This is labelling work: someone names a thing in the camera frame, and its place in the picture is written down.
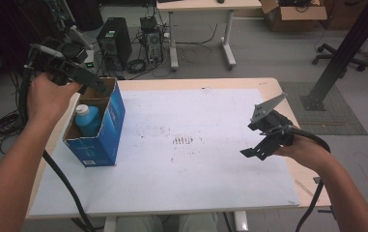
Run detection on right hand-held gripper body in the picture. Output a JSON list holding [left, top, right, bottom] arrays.
[[249, 92, 296, 148]]

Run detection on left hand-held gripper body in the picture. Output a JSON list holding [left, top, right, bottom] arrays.
[[26, 37, 90, 87]]

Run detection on blue bottle with white cap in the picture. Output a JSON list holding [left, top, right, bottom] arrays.
[[74, 103, 103, 138]]

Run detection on blue cardboard box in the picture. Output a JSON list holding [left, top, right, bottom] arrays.
[[62, 76, 127, 168]]

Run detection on person's left hand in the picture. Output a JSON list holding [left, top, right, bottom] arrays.
[[26, 72, 83, 126]]

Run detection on person's right hand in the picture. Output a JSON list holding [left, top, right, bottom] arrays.
[[272, 126, 332, 172]]

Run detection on black computer tower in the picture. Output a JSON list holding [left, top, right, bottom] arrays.
[[96, 16, 133, 72]]

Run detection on grey floor mat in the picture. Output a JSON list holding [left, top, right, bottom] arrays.
[[278, 80, 368, 136]]

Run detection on small grey computer tower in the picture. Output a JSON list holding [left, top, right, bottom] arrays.
[[139, 15, 165, 67]]

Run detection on white table mat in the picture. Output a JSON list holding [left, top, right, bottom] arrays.
[[28, 88, 301, 218]]

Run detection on black office chair base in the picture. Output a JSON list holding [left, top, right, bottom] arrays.
[[311, 43, 368, 73]]

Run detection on black metal stand beam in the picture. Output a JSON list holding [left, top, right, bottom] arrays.
[[299, 0, 368, 112]]

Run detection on brown cardboard box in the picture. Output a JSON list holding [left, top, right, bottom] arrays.
[[259, 0, 328, 33]]

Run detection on white-legged wooden table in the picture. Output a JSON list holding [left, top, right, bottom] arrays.
[[156, 0, 264, 73]]

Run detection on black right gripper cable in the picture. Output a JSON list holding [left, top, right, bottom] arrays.
[[281, 125, 332, 232]]

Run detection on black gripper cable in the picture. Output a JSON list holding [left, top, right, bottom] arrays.
[[281, 125, 332, 232], [16, 47, 97, 232]]

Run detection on coil of black cables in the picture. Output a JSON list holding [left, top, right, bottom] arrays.
[[0, 110, 25, 155]]

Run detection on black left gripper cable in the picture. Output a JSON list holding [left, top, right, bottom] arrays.
[[16, 47, 97, 232]]

